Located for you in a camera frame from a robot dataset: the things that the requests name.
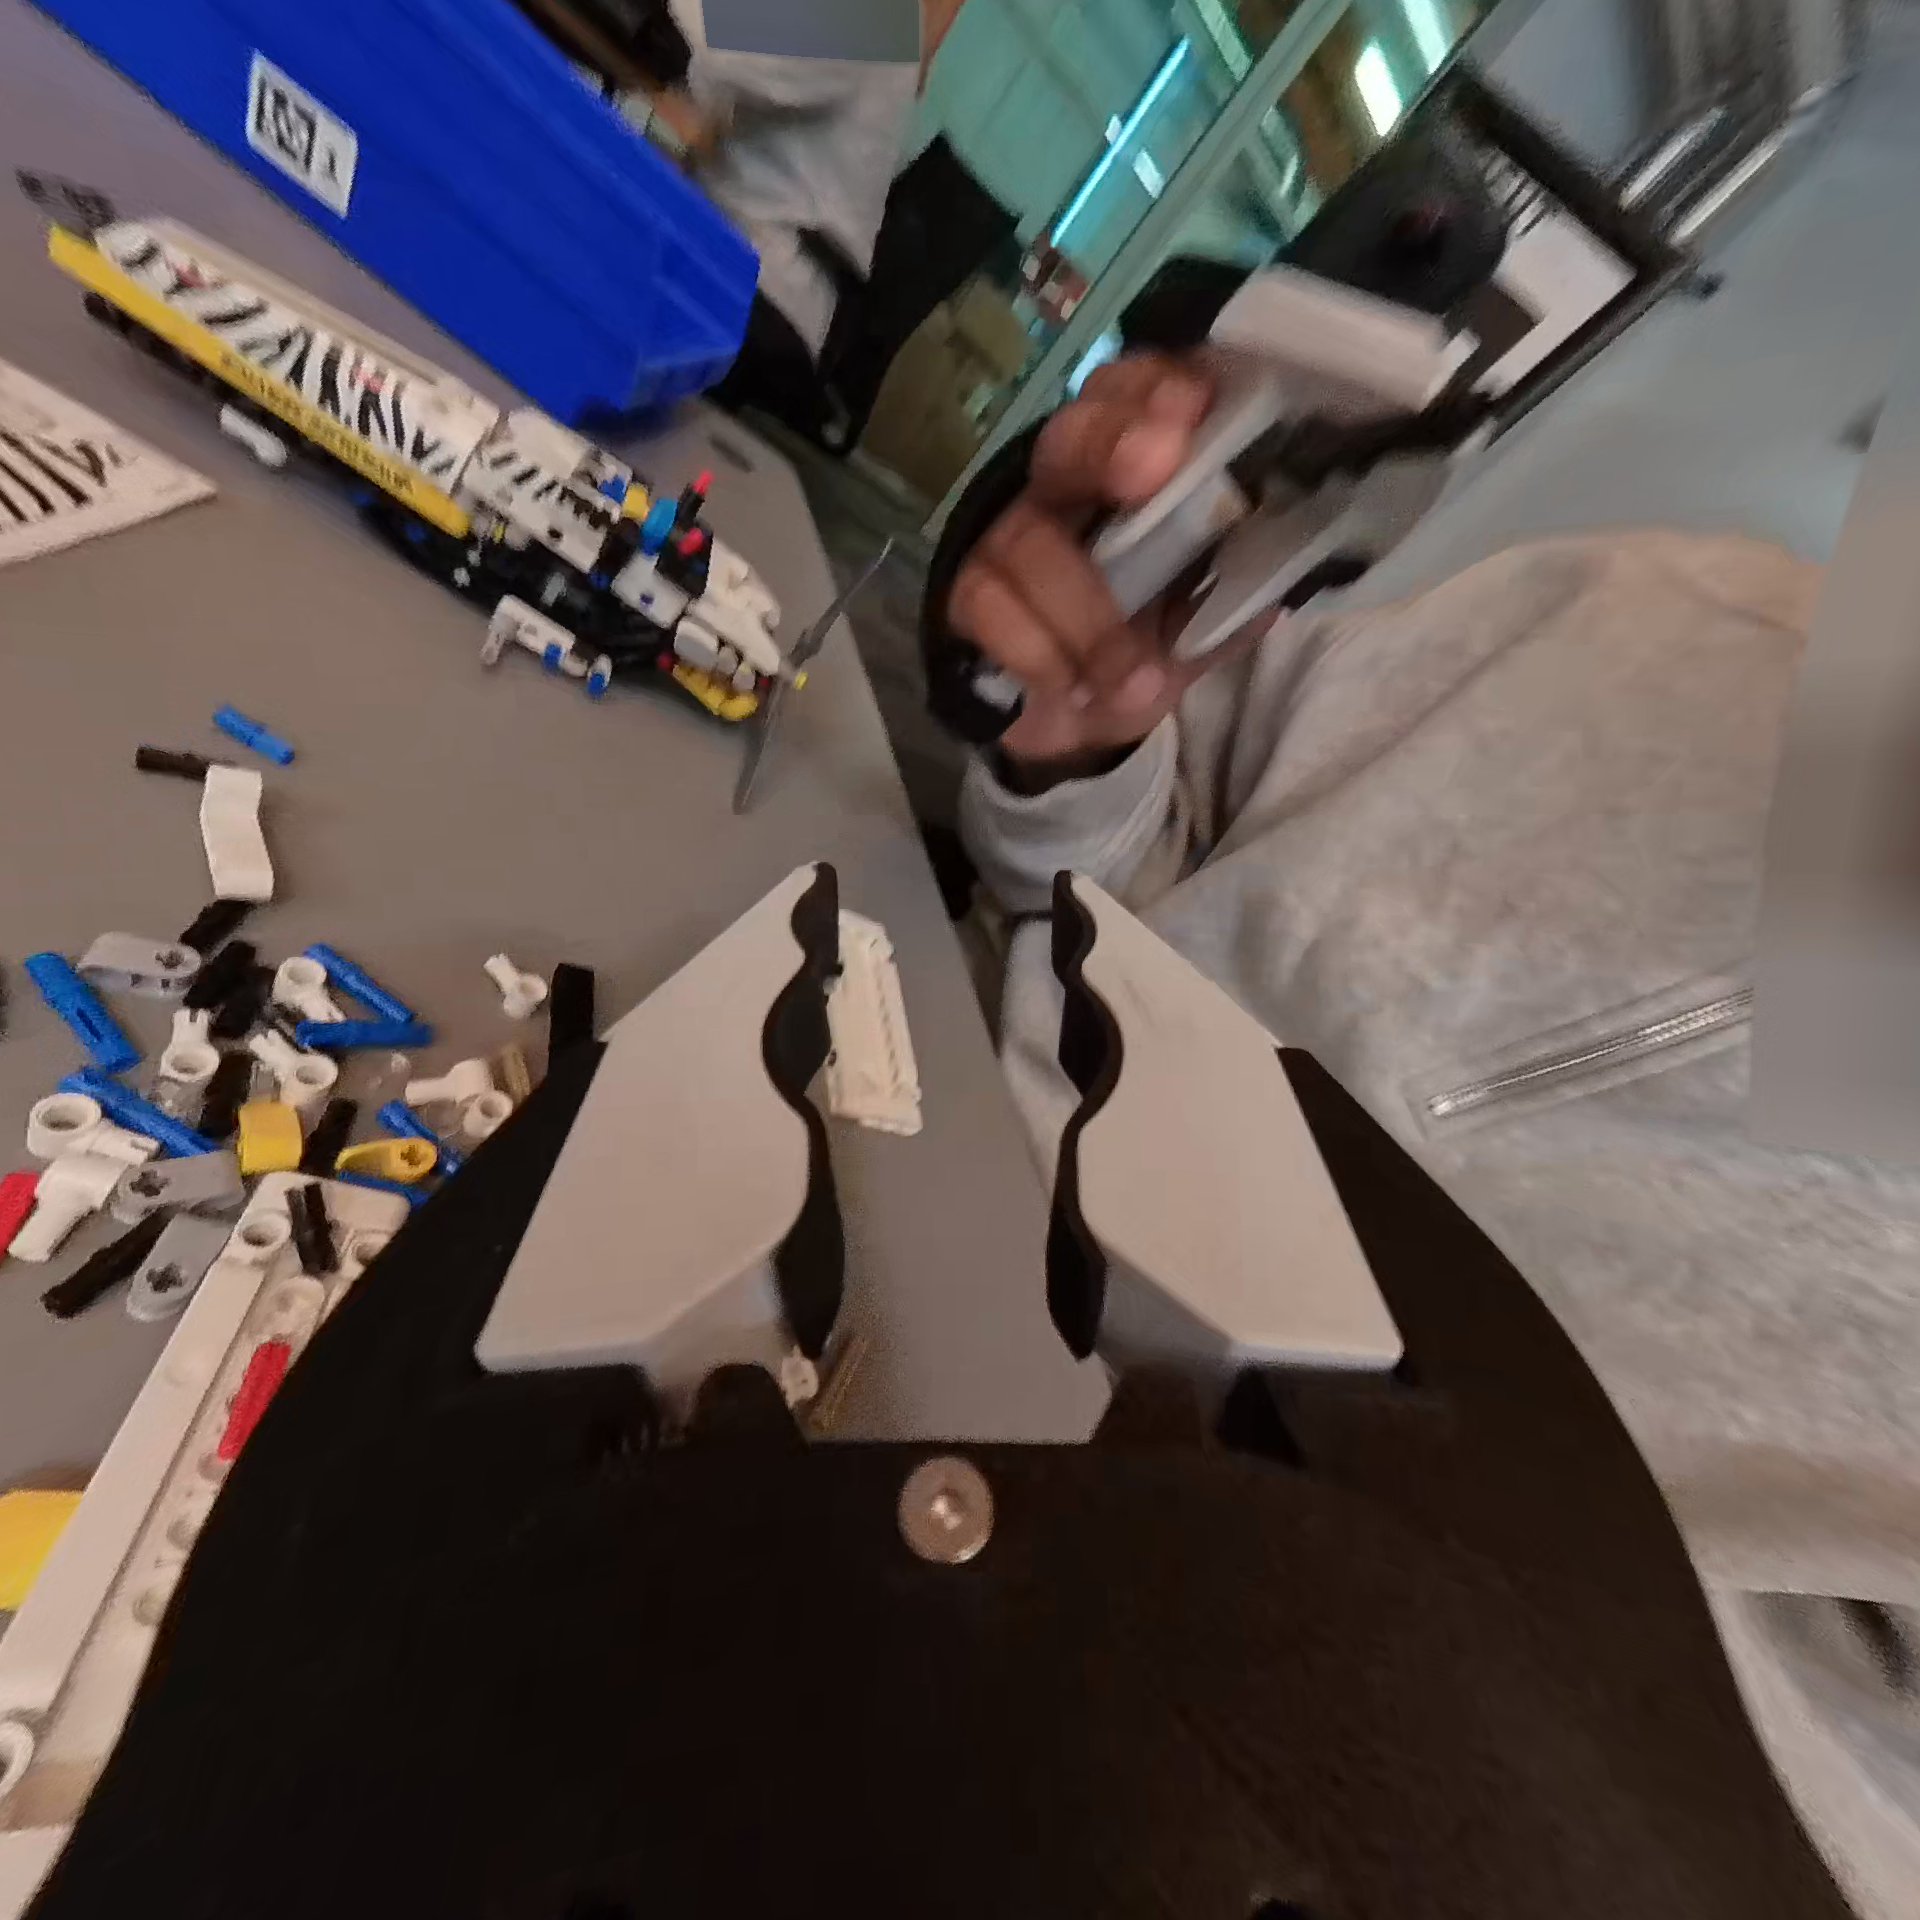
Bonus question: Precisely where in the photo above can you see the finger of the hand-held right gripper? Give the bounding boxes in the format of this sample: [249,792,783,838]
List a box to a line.
[1196,266,1481,410]
[1173,447,1452,667]

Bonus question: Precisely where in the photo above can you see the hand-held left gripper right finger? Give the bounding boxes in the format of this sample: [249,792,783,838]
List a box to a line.
[1043,871,1407,1378]

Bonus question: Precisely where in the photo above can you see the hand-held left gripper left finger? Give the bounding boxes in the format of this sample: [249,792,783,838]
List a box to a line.
[475,862,846,1381]

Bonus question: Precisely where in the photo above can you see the white lego panel assembly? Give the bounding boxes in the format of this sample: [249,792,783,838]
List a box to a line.
[809,906,926,1136]

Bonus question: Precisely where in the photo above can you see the person's right forearm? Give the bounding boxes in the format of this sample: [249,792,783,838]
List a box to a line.
[960,532,1817,932]

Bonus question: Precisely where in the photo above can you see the white lego block with pins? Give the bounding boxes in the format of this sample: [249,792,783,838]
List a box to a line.
[197,765,277,904]

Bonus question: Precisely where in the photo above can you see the yellow lego panel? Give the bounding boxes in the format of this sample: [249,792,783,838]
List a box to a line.
[0,1489,86,1616]

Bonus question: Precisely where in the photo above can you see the partly built lego model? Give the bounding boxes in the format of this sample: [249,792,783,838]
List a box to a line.
[43,210,901,821]

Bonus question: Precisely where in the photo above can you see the person's right hand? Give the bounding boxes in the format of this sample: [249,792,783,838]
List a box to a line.
[951,356,1220,768]

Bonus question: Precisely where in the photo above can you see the blue storage bin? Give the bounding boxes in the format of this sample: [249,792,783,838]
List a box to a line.
[29,0,762,439]

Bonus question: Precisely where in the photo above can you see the zebra striped sticker sheet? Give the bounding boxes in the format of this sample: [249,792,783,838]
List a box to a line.
[0,361,221,571]

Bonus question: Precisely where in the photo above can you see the white lego frame red piece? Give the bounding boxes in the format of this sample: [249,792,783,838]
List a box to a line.
[0,1171,416,1827]

